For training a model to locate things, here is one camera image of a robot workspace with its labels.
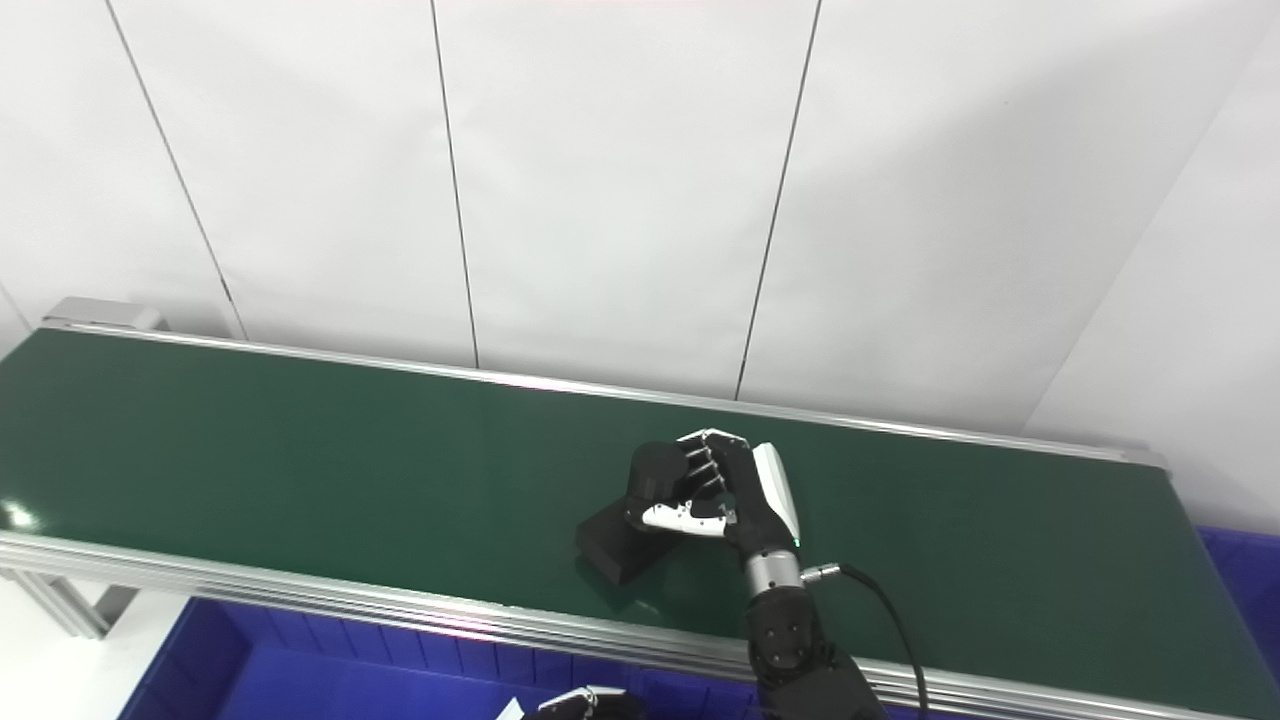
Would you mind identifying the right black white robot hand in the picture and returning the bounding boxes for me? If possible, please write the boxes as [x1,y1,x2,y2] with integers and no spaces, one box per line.
[625,428,805,561]

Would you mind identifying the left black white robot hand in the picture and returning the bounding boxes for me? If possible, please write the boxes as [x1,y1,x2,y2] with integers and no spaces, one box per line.
[497,686,647,720]

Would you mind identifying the black cylinder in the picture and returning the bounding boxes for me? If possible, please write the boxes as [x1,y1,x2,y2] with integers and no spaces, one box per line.
[575,441,723,588]

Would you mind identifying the blue plastic bin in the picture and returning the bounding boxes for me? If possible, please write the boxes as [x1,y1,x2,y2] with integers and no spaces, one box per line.
[1195,525,1280,693]
[118,597,763,720]

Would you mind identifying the green conveyor belt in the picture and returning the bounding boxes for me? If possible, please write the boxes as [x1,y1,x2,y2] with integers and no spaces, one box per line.
[0,297,1280,720]

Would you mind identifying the aluminium conveyor leg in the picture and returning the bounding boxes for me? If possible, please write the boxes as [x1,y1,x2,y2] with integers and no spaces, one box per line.
[0,570,138,641]

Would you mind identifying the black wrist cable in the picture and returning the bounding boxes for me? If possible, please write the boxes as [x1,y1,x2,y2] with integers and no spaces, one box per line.
[800,563,933,720]

